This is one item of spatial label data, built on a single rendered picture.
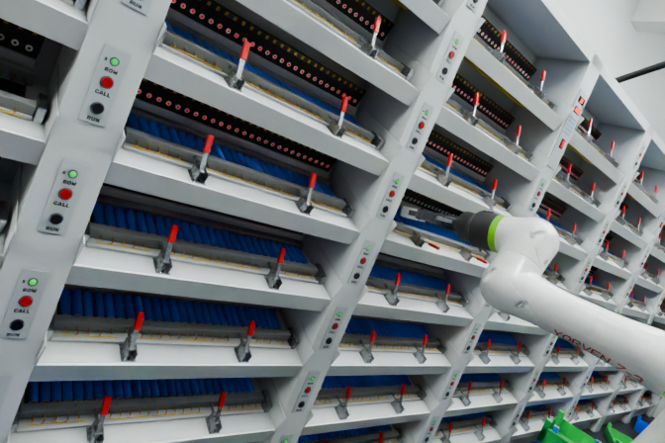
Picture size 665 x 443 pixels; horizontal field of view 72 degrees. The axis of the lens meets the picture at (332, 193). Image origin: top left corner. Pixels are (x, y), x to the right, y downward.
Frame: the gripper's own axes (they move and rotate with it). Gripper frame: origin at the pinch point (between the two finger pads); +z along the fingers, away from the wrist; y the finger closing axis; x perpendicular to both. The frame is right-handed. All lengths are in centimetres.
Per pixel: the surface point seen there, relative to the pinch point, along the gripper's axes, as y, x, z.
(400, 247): 3.0, 10.2, -1.1
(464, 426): -95, 79, 16
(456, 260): -24.8, 9.5, -1.8
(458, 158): -26.7, -23.8, 8.9
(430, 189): 0.5, -7.7, -3.9
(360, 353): -3.9, 44.0, 8.0
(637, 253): -190, -20, -7
